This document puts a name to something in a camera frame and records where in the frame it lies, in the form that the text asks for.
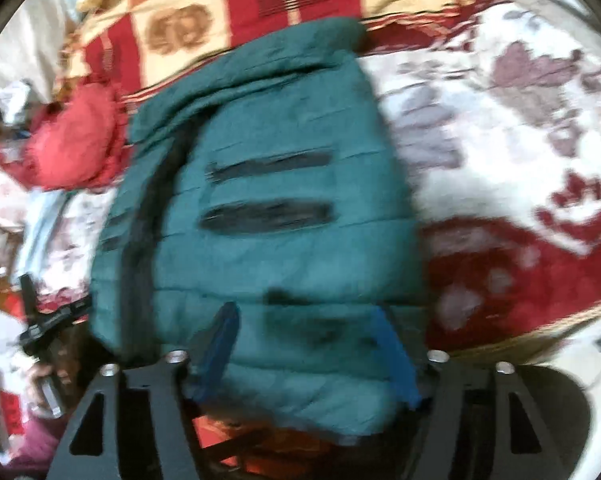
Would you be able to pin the red heart ruffled pillow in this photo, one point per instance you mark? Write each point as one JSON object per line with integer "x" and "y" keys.
{"x": 81, "y": 143}

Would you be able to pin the beige quilt bedding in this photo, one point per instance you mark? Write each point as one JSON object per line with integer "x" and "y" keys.
{"x": 31, "y": 44}

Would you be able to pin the light blue folded cloth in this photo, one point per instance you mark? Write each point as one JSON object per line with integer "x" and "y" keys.
{"x": 44, "y": 211}

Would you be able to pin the person's left hand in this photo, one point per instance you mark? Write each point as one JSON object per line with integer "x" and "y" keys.
{"x": 53, "y": 382}

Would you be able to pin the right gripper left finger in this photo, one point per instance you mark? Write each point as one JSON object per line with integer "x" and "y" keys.
{"x": 138, "y": 423}

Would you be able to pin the green quilted puffer jacket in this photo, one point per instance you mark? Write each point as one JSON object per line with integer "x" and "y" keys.
{"x": 267, "y": 179}

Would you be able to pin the red checkered rose blanket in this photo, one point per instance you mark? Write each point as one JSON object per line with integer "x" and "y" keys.
{"x": 143, "y": 45}

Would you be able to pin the floral white red bedspread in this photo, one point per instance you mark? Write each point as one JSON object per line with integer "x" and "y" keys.
{"x": 496, "y": 123}

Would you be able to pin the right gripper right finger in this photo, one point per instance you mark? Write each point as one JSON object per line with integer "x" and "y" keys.
{"x": 467, "y": 422}

